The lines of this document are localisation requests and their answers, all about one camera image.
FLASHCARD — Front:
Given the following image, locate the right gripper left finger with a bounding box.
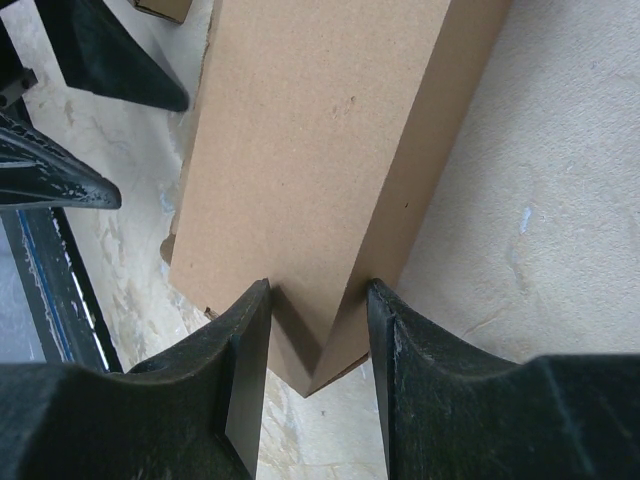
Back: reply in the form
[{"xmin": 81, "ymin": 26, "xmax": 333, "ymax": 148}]
[{"xmin": 1, "ymin": 280, "xmax": 272, "ymax": 479}]

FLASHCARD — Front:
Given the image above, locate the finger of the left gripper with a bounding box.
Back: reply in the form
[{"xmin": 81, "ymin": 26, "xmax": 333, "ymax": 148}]
[
  {"xmin": 1, "ymin": 113, "xmax": 122, "ymax": 210},
  {"xmin": 35, "ymin": 0, "xmax": 189, "ymax": 112}
]

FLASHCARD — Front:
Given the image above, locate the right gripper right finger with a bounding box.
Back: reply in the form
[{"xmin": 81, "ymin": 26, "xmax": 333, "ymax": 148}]
[{"xmin": 367, "ymin": 280, "xmax": 639, "ymax": 479}]

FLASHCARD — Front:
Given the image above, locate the small closed cardboard box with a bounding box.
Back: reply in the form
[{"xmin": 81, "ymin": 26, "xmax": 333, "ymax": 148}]
[{"xmin": 130, "ymin": 0, "xmax": 192, "ymax": 24}]

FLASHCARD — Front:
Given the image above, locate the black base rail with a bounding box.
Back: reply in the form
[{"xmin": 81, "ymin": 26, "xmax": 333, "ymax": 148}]
[{"xmin": 1, "ymin": 31, "xmax": 122, "ymax": 372}]

